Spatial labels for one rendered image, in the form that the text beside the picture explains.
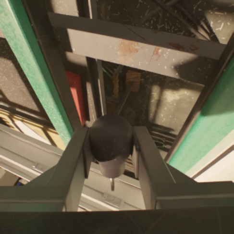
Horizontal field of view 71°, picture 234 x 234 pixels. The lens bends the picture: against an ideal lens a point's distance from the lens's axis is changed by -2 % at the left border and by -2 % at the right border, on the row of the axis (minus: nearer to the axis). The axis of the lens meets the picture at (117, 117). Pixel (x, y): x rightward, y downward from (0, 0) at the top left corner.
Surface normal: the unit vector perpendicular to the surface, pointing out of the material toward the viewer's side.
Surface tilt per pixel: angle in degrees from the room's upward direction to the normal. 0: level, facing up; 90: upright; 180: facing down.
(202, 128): 0
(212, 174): 0
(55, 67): 90
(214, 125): 0
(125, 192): 90
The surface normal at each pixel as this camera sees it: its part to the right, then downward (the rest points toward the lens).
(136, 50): -0.37, 0.75
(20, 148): 0.01, -0.58
